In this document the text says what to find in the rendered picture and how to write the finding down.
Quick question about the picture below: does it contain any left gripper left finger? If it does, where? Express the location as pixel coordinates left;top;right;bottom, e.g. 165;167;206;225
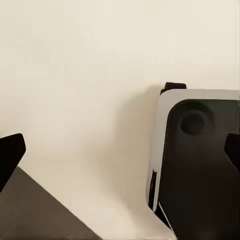
0;133;26;193

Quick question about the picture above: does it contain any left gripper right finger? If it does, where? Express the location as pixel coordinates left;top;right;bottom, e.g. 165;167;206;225
224;133;240;173

